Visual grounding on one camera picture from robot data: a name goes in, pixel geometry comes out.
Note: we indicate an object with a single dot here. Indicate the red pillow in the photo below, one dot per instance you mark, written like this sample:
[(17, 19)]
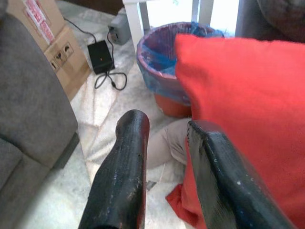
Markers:
[(250, 95)]

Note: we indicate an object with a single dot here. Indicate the white table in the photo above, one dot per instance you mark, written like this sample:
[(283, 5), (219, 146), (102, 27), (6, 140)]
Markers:
[(133, 21)]

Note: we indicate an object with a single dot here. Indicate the orange waste bin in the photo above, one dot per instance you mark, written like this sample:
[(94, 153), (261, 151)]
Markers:
[(174, 108)]

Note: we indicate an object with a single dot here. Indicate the grey fabric sofa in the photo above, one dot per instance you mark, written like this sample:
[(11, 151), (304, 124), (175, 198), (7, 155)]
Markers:
[(28, 95), (274, 19)]

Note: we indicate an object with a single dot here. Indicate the beige cushion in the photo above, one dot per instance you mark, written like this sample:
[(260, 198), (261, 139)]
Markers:
[(166, 143)]

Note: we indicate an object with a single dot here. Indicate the blue bin liner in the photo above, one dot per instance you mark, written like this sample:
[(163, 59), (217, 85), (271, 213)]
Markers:
[(157, 59)]

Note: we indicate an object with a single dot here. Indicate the black power adapter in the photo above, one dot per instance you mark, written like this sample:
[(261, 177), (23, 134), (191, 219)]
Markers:
[(100, 57)]

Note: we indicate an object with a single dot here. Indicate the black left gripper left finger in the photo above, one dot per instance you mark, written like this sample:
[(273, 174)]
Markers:
[(121, 171)]

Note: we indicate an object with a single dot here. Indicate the grey box device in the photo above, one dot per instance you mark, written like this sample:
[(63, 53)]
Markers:
[(120, 27)]

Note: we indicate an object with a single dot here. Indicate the cardboard box with red tape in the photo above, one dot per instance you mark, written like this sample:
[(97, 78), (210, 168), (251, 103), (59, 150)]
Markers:
[(71, 71)]

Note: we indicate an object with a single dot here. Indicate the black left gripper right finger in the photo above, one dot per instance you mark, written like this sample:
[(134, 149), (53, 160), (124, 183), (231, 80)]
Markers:
[(221, 181)]

